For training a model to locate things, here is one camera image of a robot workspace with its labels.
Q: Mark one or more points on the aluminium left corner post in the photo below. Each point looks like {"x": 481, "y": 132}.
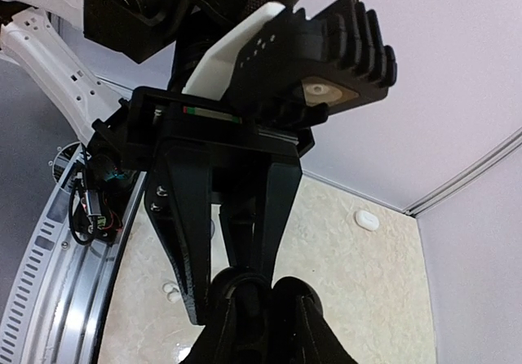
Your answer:
{"x": 506, "y": 148}

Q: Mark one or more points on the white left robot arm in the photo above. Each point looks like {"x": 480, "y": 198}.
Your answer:
{"x": 144, "y": 84}

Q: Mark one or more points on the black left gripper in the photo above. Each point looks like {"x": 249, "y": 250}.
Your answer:
{"x": 198, "y": 152}

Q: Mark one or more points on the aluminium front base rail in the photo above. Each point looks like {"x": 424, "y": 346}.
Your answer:
{"x": 56, "y": 310}

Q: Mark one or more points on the white oval charging case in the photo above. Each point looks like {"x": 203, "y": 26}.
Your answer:
{"x": 366, "y": 220}

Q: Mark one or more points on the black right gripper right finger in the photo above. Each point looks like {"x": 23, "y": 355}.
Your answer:
{"x": 315, "y": 342}

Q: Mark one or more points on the white earbud lower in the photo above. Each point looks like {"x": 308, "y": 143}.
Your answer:
{"x": 172, "y": 291}

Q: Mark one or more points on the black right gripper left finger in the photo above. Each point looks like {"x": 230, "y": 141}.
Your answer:
{"x": 217, "y": 342}

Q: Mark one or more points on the small black case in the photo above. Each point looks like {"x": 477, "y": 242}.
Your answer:
{"x": 265, "y": 313}

